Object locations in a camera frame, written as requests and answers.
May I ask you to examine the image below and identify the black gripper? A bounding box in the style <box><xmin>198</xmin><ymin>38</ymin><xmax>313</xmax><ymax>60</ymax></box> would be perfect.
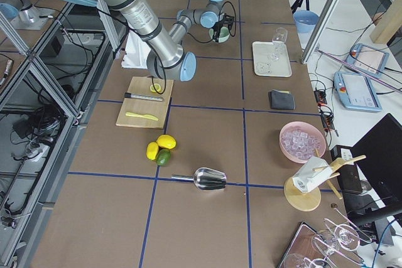
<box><xmin>212</xmin><ymin>13</ymin><xmax>234</xmax><ymax>43</ymax></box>

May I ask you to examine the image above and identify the light green bowl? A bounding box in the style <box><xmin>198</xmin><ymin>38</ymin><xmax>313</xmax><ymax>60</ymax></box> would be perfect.
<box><xmin>209</xmin><ymin>28</ymin><xmax>230</xmax><ymax>43</ymax></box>

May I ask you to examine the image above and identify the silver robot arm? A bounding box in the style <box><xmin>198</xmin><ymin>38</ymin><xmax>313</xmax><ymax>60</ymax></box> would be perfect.
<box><xmin>64</xmin><ymin>0</ymin><xmax>224</xmax><ymax>82</ymax></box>

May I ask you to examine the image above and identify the blue bowl with fork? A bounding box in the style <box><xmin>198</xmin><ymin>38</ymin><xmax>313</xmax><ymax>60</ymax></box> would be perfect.
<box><xmin>293</xmin><ymin>10</ymin><xmax>319</xmax><ymax>33</ymax></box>

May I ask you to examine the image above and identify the pink bowl with ice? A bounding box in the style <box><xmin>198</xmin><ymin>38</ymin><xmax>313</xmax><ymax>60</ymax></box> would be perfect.
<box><xmin>279</xmin><ymin>121</ymin><xmax>327</xmax><ymax>163</ymax></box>

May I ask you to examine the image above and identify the metal ice scoop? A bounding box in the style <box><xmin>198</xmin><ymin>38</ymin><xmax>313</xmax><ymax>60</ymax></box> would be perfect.
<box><xmin>171</xmin><ymin>167</ymin><xmax>227</xmax><ymax>191</ymax></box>

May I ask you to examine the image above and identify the cream bear tray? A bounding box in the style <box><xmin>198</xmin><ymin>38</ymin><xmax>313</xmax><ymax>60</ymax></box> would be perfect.
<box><xmin>252</xmin><ymin>41</ymin><xmax>292</xmax><ymax>78</ymax></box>

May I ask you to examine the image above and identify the clear wine glass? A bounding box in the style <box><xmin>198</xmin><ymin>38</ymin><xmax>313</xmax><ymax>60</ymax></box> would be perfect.
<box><xmin>269</xmin><ymin>27</ymin><xmax>288</xmax><ymax>61</ymax></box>

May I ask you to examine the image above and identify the half lemon slice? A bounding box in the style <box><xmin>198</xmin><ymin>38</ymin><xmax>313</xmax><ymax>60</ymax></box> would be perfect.
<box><xmin>149</xmin><ymin>83</ymin><xmax>162</xmax><ymax>94</ymax></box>

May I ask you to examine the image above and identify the grey folded cloth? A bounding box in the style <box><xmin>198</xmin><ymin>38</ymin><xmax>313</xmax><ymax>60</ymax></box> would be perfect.
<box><xmin>268</xmin><ymin>90</ymin><xmax>295</xmax><ymax>110</ymax></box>

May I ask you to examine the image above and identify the wooden cutting board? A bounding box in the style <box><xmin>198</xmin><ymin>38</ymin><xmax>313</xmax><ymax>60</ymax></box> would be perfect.
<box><xmin>116</xmin><ymin>77</ymin><xmax>174</xmax><ymax>129</ymax></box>

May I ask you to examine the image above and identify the yellow plastic knife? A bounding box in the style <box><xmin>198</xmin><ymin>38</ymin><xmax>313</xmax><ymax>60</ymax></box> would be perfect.
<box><xmin>125</xmin><ymin>112</ymin><xmax>159</xmax><ymax>121</ymax></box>

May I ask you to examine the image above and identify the yellow lemon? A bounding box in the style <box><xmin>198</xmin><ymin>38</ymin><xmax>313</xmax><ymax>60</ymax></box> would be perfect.
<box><xmin>156</xmin><ymin>134</ymin><xmax>177</xmax><ymax>149</ymax></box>
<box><xmin>146</xmin><ymin>142</ymin><xmax>160</xmax><ymax>161</ymax></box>

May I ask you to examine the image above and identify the green lime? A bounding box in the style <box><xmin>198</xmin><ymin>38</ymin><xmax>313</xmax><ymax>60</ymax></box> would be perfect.
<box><xmin>155</xmin><ymin>149</ymin><xmax>171</xmax><ymax>166</ymax></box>

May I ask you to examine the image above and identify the blue teach pendant near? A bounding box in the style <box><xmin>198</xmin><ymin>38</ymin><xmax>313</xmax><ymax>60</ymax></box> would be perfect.
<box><xmin>334</xmin><ymin>72</ymin><xmax>383</xmax><ymax>112</ymax></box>

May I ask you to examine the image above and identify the blue teach pendant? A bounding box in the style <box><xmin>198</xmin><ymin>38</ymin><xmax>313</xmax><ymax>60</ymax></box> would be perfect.
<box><xmin>345</xmin><ymin>43</ymin><xmax>389</xmax><ymax>78</ymax></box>
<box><xmin>334</xmin><ymin>72</ymin><xmax>383</xmax><ymax>112</ymax></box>

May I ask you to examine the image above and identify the blue teach pendant far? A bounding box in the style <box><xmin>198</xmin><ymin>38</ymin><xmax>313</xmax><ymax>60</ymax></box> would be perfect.
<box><xmin>345</xmin><ymin>43</ymin><xmax>389</xmax><ymax>78</ymax></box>

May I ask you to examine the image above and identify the wooden stand with carton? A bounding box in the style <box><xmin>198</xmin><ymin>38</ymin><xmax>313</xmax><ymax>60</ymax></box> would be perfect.
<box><xmin>284</xmin><ymin>155</ymin><xmax>366</xmax><ymax>212</ymax></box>

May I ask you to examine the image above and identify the black monitor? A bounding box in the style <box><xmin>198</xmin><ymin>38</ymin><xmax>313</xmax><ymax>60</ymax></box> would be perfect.
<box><xmin>350</xmin><ymin>113</ymin><xmax>401</xmax><ymax>226</ymax></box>

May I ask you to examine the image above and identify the hanging wine glasses rack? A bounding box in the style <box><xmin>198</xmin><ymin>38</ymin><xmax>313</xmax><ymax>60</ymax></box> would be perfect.
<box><xmin>278</xmin><ymin>214</ymin><xmax>372</xmax><ymax>267</ymax></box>

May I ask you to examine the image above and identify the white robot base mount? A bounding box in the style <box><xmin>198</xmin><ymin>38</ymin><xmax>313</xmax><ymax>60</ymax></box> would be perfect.
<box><xmin>121</xmin><ymin>31</ymin><xmax>151</xmax><ymax>69</ymax></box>

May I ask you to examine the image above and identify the aluminium frame post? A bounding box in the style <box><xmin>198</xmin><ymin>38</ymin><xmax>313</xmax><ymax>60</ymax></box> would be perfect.
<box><xmin>301</xmin><ymin>0</ymin><xmax>340</xmax><ymax>64</ymax></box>

